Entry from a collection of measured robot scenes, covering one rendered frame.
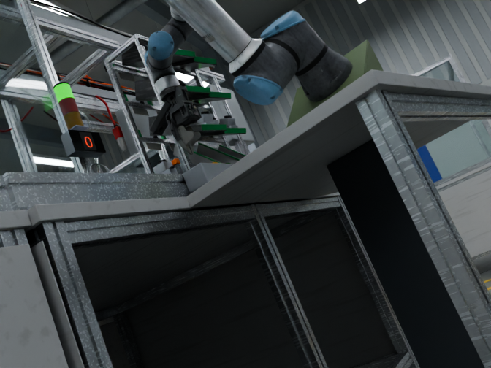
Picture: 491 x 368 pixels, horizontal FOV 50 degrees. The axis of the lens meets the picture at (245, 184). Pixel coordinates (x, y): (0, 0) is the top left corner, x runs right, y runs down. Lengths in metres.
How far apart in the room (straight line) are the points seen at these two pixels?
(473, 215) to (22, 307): 4.80
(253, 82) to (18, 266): 0.71
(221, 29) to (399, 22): 9.34
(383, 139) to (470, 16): 9.58
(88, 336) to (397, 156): 0.60
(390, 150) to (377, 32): 9.64
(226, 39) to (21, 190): 0.61
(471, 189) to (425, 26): 5.58
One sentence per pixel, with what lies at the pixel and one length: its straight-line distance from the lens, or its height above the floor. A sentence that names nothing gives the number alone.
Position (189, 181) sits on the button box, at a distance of 1.42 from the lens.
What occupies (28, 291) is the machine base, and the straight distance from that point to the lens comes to 0.90.
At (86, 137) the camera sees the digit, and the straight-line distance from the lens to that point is 1.67.
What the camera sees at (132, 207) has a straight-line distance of 1.10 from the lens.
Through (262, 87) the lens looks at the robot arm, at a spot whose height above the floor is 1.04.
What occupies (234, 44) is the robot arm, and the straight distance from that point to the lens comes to 1.34.
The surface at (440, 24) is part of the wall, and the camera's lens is 10.48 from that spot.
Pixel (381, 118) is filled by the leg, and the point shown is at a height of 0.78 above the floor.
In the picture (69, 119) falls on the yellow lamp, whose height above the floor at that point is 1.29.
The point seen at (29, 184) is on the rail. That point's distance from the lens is 1.08.
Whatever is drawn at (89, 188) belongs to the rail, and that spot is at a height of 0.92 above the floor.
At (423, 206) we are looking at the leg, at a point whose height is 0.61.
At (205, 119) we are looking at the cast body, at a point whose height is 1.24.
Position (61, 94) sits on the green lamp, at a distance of 1.74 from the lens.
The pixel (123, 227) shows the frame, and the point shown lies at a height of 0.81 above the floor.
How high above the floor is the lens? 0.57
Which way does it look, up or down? 12 degrees up
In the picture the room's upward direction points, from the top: 23 degrees counter-clockwise
